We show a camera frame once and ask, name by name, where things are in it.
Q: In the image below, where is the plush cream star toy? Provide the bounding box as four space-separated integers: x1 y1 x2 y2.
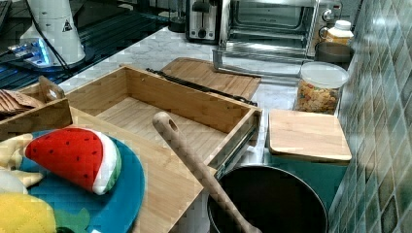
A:
0 134 44 194

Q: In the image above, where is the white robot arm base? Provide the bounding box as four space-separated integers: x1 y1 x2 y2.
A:
8 0 86 69

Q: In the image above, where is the wooden tray with coasters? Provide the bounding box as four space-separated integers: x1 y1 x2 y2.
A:
0 76 73 141

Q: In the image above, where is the bamboo cutting board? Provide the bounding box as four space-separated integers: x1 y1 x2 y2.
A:
161 57 261 100

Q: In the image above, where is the bamboo drawer cabinet top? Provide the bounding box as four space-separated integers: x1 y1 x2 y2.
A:
70 108 210 233

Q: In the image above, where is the teal canister with bamboo lid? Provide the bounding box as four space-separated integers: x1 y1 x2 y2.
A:
267 109 352 209

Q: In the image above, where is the dark round bowl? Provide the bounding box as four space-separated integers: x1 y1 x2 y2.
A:
315 42 354 63

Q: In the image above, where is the silver pop-up toaster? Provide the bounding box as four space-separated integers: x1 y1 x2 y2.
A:
186 0 223 45

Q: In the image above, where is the black frying pan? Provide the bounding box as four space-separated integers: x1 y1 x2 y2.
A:
218 165 328 233

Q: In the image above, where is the white-lidded yellow jar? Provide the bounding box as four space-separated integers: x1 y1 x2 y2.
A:
326 19 354 46

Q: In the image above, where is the plush watermelon slice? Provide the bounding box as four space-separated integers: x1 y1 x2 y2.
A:
24 127 121 195

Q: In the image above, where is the bamboo drawer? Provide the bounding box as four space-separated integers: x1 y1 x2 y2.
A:
67 66 261 168

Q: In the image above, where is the clear jar of pasta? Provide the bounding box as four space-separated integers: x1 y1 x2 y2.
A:
293 61 349 115

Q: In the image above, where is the plush yellow lemon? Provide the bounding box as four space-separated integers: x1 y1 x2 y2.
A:
0 193 56 233

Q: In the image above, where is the silver toaster oven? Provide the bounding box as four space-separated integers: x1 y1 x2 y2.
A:
213 0 342 76

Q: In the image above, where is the blue round plate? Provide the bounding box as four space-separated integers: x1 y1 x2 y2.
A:
20 137 146 233

